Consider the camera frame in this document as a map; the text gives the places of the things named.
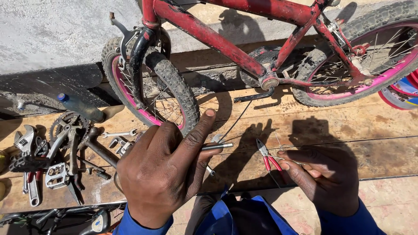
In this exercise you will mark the black bicycle fork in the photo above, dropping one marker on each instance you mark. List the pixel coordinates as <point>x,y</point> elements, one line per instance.
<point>138,55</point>

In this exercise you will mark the large grey pipe wrench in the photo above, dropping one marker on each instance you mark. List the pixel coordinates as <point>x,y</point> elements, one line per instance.
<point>25,140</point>

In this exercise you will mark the red bicycle frame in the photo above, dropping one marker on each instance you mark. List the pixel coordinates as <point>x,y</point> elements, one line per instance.
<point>209,36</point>

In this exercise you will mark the silver combination spanner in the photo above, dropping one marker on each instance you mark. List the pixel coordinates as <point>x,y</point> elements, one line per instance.
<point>119,133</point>

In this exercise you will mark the silver adjustable spanner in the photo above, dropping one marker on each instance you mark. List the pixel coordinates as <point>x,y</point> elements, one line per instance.
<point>119,145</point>

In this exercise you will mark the rear brake caliper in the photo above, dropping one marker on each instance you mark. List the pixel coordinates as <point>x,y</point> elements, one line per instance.
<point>357,49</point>

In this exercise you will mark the person's left hand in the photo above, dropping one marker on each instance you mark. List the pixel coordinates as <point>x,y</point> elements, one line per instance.
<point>153,169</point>

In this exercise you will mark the person's right hand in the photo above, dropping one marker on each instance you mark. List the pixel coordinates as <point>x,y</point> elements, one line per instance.
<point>329,182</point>

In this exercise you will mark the silver bicycle pedal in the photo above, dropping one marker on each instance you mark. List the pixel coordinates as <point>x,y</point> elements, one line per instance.
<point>57,176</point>

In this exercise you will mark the small metal cap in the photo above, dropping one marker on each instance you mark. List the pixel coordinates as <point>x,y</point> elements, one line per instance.
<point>21,105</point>

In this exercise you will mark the wheel with pink rim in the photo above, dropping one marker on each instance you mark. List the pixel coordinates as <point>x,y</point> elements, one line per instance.
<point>176,85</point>
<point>365,22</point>

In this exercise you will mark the long dark bolt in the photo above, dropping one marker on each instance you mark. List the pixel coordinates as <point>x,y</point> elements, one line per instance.
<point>94,168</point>

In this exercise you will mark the person's blue work clothing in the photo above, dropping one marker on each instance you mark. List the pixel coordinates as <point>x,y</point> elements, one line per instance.
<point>248,218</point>

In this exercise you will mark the plastic bottle with blue cap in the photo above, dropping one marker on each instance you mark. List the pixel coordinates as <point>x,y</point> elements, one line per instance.
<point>83,107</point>

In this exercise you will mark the black bicycle pedal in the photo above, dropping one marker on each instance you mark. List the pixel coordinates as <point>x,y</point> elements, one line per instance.
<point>27,164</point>

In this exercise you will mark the silver front brake caliper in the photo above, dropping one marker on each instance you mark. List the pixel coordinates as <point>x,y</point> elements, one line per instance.
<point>125,36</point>

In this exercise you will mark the colourful small wheel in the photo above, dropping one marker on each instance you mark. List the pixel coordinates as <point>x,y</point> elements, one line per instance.
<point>403,91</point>

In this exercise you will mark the small silver open spanner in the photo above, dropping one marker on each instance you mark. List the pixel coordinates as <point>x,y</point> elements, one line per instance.
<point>211,170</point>

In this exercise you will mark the black bicycle parts heap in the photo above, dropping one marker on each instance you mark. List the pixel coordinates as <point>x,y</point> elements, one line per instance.
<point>58,218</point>

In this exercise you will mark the rear wheel with pink rim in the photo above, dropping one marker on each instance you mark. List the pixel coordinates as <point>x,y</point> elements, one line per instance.
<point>365,22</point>

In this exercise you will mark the front wheel with pink rim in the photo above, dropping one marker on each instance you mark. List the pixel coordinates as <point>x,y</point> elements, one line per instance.
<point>176,85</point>

